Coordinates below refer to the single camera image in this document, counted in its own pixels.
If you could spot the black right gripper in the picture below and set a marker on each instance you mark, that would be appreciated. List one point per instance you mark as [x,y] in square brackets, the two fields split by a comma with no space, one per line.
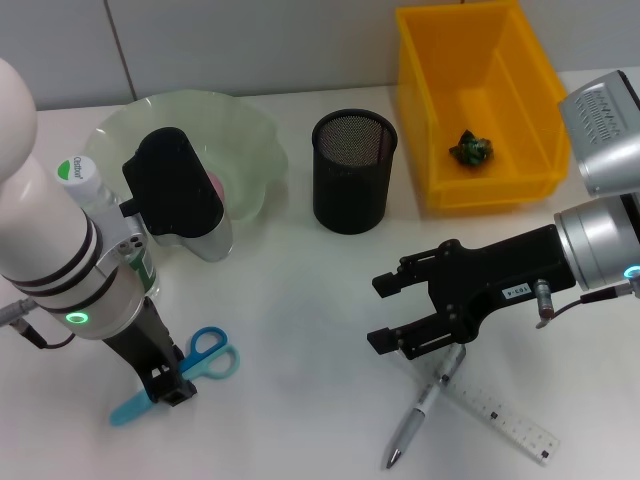
[500,270]

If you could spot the green plastic wrapper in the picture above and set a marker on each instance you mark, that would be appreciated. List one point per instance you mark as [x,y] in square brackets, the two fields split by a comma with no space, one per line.
[471,151]

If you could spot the pale green glass fruit plate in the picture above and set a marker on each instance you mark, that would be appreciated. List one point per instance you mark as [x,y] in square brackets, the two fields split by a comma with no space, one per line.
[240,130]

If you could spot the black mesh pen cup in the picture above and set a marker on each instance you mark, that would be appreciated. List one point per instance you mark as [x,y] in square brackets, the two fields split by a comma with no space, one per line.
[350,190]

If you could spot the clear plastic ruler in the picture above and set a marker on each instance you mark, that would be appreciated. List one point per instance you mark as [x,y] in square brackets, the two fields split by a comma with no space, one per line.
[510,425]

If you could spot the pink toy peach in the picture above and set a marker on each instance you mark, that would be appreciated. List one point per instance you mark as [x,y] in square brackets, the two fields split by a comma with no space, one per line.
[216,185]

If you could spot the white grey ballpoint pen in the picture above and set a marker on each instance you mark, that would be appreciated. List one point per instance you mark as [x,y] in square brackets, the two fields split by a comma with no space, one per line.
[412,425]

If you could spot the yellow plastic bin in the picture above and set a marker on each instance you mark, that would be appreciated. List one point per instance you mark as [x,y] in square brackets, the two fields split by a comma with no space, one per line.
[450,75]

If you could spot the clear green-label water bottle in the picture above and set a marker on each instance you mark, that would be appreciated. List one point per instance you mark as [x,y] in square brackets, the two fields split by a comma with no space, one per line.
[75,172]

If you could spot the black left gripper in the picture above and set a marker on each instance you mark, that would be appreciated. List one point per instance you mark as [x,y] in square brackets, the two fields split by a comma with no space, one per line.
[140,335]

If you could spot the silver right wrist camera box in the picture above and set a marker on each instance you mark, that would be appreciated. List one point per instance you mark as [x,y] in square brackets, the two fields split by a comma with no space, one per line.
[600,135]

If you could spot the blue scissors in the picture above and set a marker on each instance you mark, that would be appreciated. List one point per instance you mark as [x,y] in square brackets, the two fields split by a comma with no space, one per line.
[125,414]

